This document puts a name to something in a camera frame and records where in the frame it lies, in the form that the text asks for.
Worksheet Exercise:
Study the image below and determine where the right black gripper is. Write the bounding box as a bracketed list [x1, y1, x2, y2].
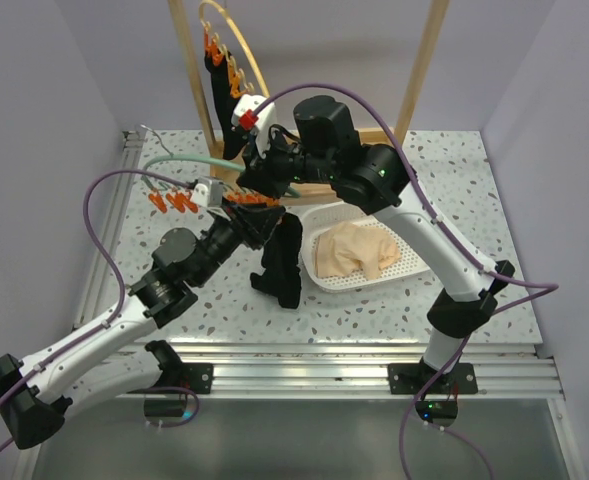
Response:
[237, 124, 337, 199]

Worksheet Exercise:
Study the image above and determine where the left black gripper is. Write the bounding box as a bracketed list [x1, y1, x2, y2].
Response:
[190, 195, 283, 286]

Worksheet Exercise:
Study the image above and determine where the black underwear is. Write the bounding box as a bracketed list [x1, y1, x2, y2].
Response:
[250, 213, 303, 309]

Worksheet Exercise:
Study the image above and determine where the green clip hanger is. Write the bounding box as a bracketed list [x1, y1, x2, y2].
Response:
[140, 124, 279, 214]

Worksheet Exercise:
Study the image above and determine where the beige underwear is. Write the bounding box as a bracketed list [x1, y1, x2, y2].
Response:
[314, 222, 402, 280]

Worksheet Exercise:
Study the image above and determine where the black sock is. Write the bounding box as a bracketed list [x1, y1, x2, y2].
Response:
[204, 53, 247, 160]

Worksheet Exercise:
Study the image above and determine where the yellow clip hanger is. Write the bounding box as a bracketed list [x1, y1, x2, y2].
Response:
[198, 0, 270, 99]

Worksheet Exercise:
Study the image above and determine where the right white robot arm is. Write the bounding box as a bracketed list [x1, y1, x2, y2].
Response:
[232, 94, 515, 393]

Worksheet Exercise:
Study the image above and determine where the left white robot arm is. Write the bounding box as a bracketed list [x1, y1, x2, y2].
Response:
[0, 201, 285, 450]

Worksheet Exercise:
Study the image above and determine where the white perforated plastic basket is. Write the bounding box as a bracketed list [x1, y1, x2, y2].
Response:
[298, 201, 432, 294]

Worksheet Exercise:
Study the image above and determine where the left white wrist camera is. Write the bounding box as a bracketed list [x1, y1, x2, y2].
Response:
[190, 176, 225, 208]

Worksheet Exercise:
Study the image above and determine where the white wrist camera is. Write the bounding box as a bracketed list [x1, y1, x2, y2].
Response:
[231, 94, 277, 158]
[190, 176, 225, 208]

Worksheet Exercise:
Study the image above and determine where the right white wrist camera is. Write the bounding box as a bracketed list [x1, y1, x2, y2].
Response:
[231, 94, 277, 158]

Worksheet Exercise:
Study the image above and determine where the wooden drying rack frame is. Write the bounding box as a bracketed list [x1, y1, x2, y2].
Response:
[167, 0, 450, 211]

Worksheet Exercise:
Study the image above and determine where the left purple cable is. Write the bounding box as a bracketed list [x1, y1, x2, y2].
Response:
[0, 169, 200, 480]

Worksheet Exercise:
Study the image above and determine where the aluminium rail frame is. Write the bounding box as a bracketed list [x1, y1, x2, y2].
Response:
[11, 130, 589, 480]

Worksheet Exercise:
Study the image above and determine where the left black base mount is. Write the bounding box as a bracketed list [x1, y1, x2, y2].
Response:
[142, 363, 214, 429]

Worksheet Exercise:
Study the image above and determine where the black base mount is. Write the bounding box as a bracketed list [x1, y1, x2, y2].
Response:
[142, 363, 214, 429]
[387, 361, 479, 427]

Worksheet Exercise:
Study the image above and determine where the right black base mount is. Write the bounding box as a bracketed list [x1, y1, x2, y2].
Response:
[387, 361, 479, 427]

